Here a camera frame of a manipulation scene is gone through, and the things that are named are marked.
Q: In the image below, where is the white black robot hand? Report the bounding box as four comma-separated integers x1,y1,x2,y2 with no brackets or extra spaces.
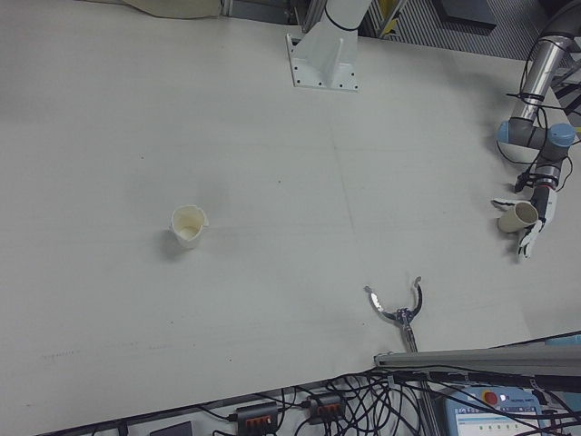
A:
491,188,558,263

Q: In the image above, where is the beige smooth paper cup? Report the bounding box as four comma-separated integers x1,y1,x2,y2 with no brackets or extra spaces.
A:
497,201,539,233

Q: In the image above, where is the white ragged-rim plastic cup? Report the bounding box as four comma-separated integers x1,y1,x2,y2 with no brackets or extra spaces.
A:
170,204,212,251

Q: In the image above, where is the metal reacher claw tool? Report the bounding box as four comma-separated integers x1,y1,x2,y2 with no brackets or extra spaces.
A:
362,274,427,356

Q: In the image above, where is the teach pendant with red button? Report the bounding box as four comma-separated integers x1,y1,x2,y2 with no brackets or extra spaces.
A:
440,382,581,436

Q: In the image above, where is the black orange power box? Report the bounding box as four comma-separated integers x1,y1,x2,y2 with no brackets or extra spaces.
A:
234,401,281,431
307,392,345,422

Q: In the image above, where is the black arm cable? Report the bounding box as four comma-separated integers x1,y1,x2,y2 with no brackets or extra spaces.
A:
497,35,581,192

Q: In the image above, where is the aluminium profile post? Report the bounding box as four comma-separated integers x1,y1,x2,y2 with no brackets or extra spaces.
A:
373,346,581,379

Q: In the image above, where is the yellow black striped post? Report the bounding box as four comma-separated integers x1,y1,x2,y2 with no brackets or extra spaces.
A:
379,0,403,38

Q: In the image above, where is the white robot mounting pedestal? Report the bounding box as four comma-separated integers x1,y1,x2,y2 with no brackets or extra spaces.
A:
285,0,371,94

